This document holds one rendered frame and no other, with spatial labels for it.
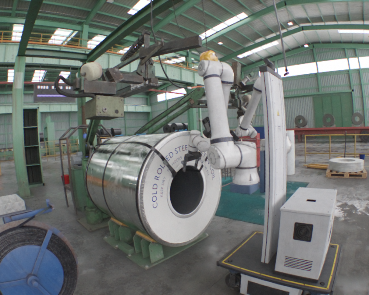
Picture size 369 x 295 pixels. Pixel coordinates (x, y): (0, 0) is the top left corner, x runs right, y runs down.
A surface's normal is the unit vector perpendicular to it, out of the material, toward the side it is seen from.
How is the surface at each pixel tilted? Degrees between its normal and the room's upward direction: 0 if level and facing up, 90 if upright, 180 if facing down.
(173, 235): 90
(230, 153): 80
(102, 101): 90
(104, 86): 90
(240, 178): 68
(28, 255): 90
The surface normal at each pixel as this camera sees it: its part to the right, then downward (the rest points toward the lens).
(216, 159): -0.84, 0.19
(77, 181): 0.72, 0.00
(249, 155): 0.39, 0.03
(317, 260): -0.68, 0.08
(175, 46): -0.50, 0.08
